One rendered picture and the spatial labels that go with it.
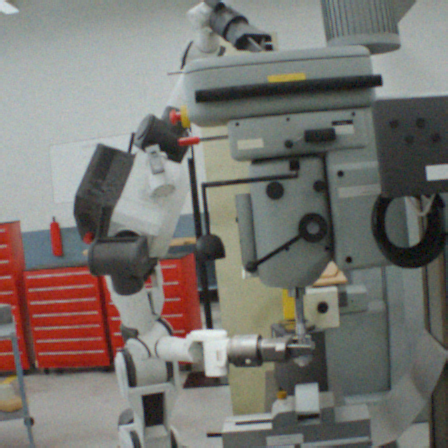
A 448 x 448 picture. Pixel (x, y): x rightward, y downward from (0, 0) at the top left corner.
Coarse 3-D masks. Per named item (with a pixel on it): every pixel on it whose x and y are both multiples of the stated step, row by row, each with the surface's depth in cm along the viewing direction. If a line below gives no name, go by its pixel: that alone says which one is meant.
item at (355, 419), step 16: (320, 400) 171; (240, 416) 179; (256, 416) 178; (304, 416) 174; (320, 416) 166; (336, 416) 170; (352, 416) 168; (368, 416) 166; (224, 432) 168; (240, 432) 168; (256, 432) 168; (272, 432) 167; (288, 432) 167; (304, 432) 167; (320, 432) 166; (336, 432) 166; (352, 432) 165; (368, 432) 165
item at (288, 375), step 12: (276, 324) 234; (288, 324) 226; (312, 324) 220; (276, 336) 226; (312, 336) 215; (324, 336) 215; (324, 348) 216; (312, 360) 215; (324, 360) 216; (276, 372) 233; (288, 372) 214; (300, 372) 215; (312, 372) 215; (324, 372) 216; (288, 384) 215; (324, 384) 216
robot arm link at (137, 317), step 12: (144, 288) 211; (120, 300) 209; (132, 300) 208; (144, 300) 211; (120, 312) 213; (132, 312) 210; (144, 312) 212; (132, 324) 213; (144, 324) 214; (168, 324) 220; (132, 336) 214; (132, 348) 215; (144, 348) 213; (144, 360) 215
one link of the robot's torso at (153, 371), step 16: (160, 272) 248; (112, 288) 242; (160, 288) 245; (160, 304) 245; (128, 352) 244; (128, 368) 242; (144, 368) 242; (160, 368) 244; (128, 384) 249; (144, 384) 245
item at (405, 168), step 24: (432, 96) 154; (384, 120) 155; (408, 120) 154; (432, 120) 154; (384, 144) 155; (408, 144) 155; (432, 144) 154; (384, 168) 156; (408, 168) 155; (432, 168) 155; (384, 192) 158; (408, 192) 155; (432, 192) 155
